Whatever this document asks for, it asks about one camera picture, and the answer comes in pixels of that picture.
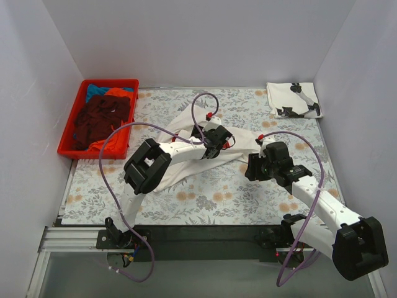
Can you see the aluminium frame rail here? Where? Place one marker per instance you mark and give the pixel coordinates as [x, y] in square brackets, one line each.
[69, 239]

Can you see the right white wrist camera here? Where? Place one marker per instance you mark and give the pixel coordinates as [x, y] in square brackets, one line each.
[263, 141]

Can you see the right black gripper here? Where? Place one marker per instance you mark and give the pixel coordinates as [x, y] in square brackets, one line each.
[254, 167]

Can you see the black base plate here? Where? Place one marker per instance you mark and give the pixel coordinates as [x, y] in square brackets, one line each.
[265, 243]

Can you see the red plastic bin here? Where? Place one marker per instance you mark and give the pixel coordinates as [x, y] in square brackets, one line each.
[67, 139]

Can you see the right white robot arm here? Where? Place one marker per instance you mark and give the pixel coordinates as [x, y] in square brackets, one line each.
[356, 245]

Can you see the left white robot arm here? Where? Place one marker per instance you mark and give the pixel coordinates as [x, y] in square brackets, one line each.
[147, 166]

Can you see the maroon t-shirt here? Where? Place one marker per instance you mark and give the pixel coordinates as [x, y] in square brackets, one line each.
[98, 119]

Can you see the white Coca-Cola t-shirt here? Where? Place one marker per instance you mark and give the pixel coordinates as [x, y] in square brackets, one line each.
[183, 125]

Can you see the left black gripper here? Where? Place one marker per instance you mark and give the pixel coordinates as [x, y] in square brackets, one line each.
[221, 136]

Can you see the blue t-shirt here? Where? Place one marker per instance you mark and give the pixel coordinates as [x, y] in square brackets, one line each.
[93, 90]

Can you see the folded white printed t-shirt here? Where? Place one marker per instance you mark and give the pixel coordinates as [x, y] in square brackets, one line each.
[293, 100]

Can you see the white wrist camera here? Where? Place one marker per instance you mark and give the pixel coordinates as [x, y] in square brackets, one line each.
[263, 141]
[213, 122]

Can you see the orange t-shirt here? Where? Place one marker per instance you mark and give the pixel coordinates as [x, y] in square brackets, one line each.
[113, 143]

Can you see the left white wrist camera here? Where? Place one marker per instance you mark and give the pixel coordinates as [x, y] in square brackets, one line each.
[213, 122]

